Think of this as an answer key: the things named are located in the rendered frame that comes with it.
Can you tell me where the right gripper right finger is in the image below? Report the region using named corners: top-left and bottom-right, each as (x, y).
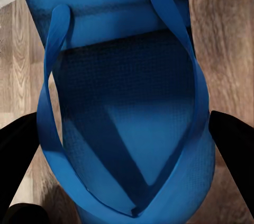
top-left (208, 111), bottom-right (254, 218)

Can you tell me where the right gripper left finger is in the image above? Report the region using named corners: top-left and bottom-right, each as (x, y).
top-left (0, 112), bottom-right (40, 224)

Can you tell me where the sandal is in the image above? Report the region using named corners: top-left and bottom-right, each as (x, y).
top-left (26, 0), bottom-right (215, 224)

